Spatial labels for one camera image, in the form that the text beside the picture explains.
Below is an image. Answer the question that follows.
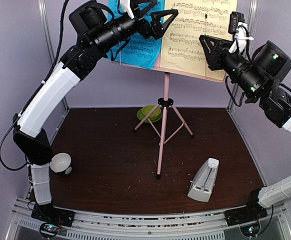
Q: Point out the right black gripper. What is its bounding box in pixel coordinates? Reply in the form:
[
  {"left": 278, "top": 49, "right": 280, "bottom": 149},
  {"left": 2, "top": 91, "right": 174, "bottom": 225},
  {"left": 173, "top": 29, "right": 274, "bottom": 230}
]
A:
[{"left": 198, "top": 33, "right": 267, "bottom": 99}]

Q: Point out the yellow paper sheet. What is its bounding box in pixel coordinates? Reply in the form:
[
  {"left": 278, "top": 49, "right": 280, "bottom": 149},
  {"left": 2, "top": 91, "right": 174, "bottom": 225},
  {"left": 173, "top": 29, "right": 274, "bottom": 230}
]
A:
[{"left": 159, "top": 0, "right": 238, "bottom": 82}]

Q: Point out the blue sheet music paper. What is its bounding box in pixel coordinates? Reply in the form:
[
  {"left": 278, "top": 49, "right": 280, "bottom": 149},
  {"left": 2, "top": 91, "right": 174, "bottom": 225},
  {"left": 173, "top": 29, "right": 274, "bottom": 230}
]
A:
[{"left": 108, "top": 0, "right": 165, "bottom": 69}]

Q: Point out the pink music stand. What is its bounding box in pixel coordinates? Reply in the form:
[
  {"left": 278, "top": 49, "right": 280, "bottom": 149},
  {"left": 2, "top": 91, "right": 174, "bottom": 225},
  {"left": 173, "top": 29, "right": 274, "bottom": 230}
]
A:
[{"left": 108, "top": 57, "right": 225, "bottom": 180}]

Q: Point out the grey metronome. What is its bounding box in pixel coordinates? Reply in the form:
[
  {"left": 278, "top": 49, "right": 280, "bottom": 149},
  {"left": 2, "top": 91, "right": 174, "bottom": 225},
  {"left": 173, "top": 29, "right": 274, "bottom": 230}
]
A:
[{"left": 187, "top": 157, "right": 220, "bottom": 203}]

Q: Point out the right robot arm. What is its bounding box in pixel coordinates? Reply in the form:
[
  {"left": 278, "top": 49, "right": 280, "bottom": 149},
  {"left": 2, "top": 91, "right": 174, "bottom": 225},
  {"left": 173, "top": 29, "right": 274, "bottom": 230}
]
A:
[{"left": 199, "top": 35, "right": 291, "bottom": 133}]

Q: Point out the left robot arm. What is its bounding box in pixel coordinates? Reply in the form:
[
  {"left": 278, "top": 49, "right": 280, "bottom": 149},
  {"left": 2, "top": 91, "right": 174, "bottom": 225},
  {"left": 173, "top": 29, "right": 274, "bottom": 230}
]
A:
[{"left": 10, "top": 0, "right": 178, "bottom": 222}]

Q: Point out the green bowl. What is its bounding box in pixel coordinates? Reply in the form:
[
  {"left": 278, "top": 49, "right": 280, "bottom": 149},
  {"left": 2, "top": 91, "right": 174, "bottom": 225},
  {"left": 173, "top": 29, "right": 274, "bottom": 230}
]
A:
[{"left": 141, "top": 105, "right": 162, "bottom": 122}]

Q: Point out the white bowl dark outside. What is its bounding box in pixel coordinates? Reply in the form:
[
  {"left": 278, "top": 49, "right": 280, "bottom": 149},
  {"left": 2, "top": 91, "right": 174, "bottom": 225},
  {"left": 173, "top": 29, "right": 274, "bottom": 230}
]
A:
[{"left": 49, "top": 152, "right": 73, "bottom": 176}]

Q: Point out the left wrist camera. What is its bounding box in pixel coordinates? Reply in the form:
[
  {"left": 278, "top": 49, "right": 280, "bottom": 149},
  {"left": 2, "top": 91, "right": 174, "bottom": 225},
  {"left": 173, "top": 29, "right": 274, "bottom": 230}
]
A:
[{"left": 117, "top": 0, "right": 135, "bottom": 19}]

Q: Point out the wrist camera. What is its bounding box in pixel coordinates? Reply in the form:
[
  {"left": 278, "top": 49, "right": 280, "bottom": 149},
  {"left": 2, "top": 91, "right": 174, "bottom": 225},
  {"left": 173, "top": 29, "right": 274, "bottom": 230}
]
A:
[
  {"left": 117, "top": 0, "right": 135, "bottom": 19},
  {"left": 228, "top": 11, "right": 254, "bottom": 54}
]

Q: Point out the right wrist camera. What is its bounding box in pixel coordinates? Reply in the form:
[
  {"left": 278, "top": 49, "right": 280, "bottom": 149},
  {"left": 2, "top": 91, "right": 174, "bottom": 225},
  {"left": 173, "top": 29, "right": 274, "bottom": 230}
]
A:
[{"left": 228, "top": 11, "right": 254, "bottom": 54}]

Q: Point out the right frame post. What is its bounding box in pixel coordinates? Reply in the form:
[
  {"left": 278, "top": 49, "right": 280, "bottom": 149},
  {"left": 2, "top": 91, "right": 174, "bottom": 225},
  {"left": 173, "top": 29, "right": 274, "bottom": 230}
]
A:
[{"left": 227, "top": 0, "right": 260, "bottom": 113}]

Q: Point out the frame post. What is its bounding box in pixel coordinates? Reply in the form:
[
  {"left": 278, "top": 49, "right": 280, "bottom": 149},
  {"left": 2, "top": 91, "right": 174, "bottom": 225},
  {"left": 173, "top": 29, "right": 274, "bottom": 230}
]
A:
[
  {"left": 37, "top": 0, "right": 70, "bottom": 113},
  {"left": 227, "top": 0, "right": 260, "bottom": 113}
]

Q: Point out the left frame post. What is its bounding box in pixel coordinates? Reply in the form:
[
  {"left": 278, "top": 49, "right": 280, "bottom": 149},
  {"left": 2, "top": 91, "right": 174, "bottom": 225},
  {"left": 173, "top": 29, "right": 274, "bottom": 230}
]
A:
[{"left": 37, "top": 0, "right": 70, "bottom": 113}]

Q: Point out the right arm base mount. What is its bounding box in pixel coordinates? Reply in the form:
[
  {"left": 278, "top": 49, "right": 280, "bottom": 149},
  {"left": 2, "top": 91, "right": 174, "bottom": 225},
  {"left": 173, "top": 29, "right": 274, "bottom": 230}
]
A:
[{"left": 224, "top": 206, "right": 268, "bottom": 238}]

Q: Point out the aluminium front rail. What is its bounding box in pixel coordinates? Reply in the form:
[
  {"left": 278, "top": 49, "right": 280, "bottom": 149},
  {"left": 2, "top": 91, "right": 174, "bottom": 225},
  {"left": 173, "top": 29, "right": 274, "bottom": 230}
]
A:
[{"left": 10, "top": 197, "right": 291, "bottom": 240}]

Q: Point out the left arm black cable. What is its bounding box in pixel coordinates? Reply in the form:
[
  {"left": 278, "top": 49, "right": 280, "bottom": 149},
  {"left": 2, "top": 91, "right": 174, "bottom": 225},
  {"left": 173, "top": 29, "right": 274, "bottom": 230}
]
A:
[{"left": 0, "top": 0, "right": 71, "bottom": 172}]

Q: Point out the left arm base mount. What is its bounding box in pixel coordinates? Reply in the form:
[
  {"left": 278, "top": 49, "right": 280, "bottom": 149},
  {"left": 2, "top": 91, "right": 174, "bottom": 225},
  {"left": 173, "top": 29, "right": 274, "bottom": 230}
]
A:
[{"left": 31, "top": 207, "right": 75, "bottom": 239}]

